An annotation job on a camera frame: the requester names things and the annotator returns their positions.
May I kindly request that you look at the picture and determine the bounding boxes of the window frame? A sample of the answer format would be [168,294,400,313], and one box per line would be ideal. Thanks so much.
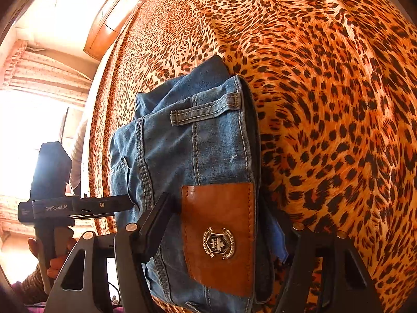
[60,107,84,145]

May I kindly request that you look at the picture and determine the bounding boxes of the person's left hand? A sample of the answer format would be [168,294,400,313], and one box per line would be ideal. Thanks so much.
[28,227,78,288]

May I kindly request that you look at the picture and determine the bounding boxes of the person's left forearm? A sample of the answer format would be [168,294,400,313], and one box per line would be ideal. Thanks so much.
[12,263,50,306]

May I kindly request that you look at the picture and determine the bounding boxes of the leopard print blanket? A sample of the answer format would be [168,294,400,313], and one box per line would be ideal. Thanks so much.
[88,0,417,313]

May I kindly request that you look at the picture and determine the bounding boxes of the pale bed sheet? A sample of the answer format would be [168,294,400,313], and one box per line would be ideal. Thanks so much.
[69,117,89,190]

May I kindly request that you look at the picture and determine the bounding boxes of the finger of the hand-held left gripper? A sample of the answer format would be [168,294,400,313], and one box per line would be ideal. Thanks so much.
[72,194,135,213]
[69,211,115,220]

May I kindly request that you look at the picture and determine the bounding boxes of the blue denim pants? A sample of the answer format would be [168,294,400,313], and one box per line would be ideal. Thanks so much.
[109,55,290,313]

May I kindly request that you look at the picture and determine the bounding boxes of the pink patterned curtain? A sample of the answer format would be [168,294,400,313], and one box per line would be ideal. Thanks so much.
[0,39,94,109]

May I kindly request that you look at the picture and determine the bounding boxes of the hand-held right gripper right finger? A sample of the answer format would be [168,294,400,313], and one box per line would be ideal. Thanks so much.
[260,195,384,313]

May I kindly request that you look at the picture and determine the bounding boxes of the wooden headboard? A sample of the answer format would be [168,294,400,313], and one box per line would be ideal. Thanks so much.
[84,0,156,61]

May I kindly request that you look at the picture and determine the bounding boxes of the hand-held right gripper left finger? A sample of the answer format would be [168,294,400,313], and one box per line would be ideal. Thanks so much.
[44,192,178,313]

